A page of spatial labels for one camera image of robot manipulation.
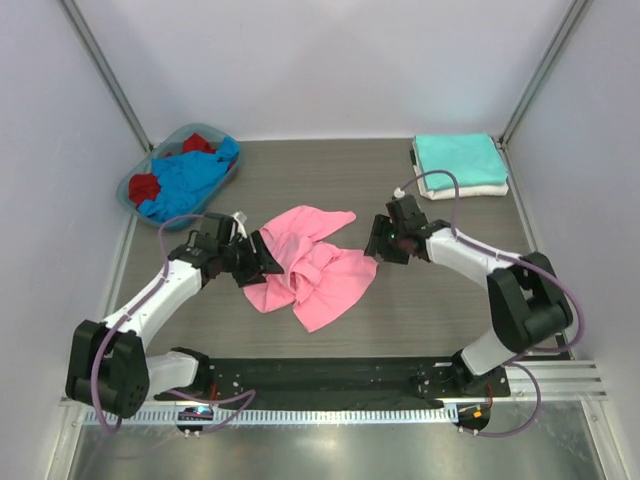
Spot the pink t shirt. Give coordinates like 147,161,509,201
244,206,377,333

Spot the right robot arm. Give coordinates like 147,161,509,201
364,195,573,395

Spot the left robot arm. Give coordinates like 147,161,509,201
65,212,283,430

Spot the white folded t shirt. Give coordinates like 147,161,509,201
410,146,509,201

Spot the blue t shirt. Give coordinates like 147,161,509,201
138,134,240,223

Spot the teal folded t shirt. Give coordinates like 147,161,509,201
413,133,508,188

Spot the blue plastic basket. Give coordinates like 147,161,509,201
116,123,242,230

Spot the red t shirt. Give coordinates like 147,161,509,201
128,133,216,208

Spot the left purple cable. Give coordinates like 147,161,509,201
87,214,258,435

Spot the purple cable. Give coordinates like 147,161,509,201
87,214,258,435
394,170,586,439

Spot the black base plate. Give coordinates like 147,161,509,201
153,355,511,402

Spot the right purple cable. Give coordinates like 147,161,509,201
394,170,586,439

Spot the slotted cable duct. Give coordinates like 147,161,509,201
84,405,459,427

